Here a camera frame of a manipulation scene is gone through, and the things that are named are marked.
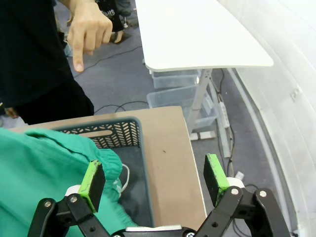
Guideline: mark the white side table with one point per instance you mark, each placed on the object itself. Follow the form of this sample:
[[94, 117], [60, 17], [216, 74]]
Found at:
[[197, 32]]

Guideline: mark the person in black t-shirt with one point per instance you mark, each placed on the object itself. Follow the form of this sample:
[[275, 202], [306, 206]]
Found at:
[[29, 49]]

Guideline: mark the small clear storage bin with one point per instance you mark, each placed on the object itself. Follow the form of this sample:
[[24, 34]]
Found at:
[[172, 79]]

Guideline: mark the green garment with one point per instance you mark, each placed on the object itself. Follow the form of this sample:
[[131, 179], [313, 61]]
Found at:
[[37, 172]]

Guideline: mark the person's left hand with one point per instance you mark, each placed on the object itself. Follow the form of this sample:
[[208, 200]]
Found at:
[[86, 27]]

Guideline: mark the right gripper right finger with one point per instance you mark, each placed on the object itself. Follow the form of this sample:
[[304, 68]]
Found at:
[[214, 177]]

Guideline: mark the gray woven plastic basket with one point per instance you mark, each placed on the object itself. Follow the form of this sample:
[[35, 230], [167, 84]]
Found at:
[[135, 177]]

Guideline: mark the white power strip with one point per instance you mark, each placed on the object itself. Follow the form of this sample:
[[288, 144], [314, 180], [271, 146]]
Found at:
[[224, 114]]

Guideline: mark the large clear storage bin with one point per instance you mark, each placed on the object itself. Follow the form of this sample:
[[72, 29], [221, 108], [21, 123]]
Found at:
[[172, 97]]

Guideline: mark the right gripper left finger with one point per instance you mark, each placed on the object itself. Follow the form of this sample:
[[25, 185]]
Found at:
[[93, 187]]

